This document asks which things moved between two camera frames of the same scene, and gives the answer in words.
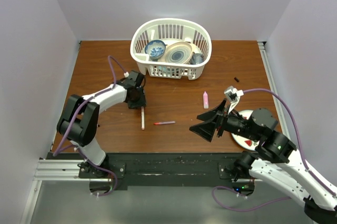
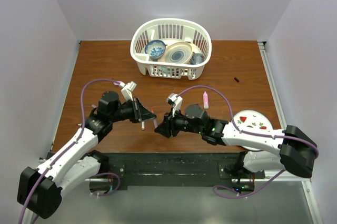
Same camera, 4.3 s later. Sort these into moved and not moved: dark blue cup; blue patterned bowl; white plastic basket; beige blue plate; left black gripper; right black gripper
Moved: left black gripper; right black gripper
Not moved: blue patterned bowl; dark blue cup; beige blue plate; white plastic basket
